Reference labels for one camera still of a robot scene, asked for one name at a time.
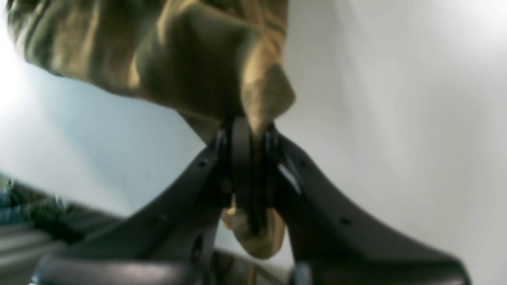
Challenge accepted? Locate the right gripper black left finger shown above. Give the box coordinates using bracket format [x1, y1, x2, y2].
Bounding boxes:
[31, 117, 251, 285]

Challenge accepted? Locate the brown cloth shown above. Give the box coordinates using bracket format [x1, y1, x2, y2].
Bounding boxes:
[6, 0, 297, 260]

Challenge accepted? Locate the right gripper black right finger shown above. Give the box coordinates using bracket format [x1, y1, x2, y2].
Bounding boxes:
[265, 125, 471, 285]

